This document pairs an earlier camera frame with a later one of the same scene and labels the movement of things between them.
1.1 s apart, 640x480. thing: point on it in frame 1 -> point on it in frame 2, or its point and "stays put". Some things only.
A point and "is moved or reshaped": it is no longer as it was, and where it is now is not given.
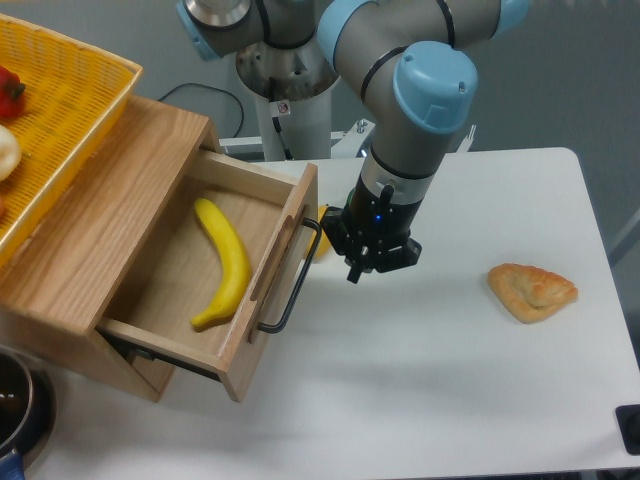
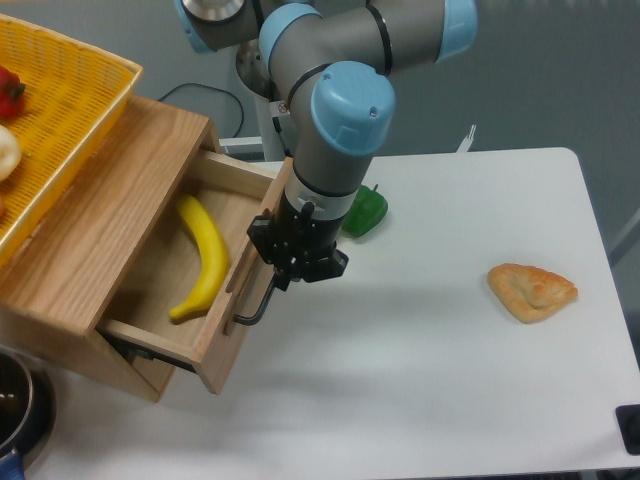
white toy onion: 10,152 stays put
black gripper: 369,228 -> 304,236
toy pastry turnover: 530,294 stays put
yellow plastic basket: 72,94 stays put
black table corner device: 628,422 stays put
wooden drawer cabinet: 57,284 stays put
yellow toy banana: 236,264 -> 216,252
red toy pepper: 11,95 stays put
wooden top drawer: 224,261 is moved or reshaped
